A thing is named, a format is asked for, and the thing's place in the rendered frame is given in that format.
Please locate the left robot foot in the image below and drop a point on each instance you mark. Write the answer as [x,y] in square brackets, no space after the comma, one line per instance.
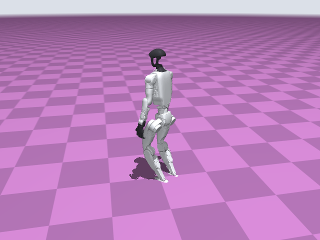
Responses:
[165,181]

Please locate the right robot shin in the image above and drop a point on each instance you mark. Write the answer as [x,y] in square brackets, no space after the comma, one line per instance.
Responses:
[168,160]

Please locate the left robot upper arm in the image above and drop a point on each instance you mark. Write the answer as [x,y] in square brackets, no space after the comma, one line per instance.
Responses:
[150,80]

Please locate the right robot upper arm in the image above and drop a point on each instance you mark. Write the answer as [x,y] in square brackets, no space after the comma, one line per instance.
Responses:
[171,73]

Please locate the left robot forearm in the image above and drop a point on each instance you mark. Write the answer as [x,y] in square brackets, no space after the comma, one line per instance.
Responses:
[144,112]

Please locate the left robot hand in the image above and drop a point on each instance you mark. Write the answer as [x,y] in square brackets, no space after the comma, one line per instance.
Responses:
[139,130]

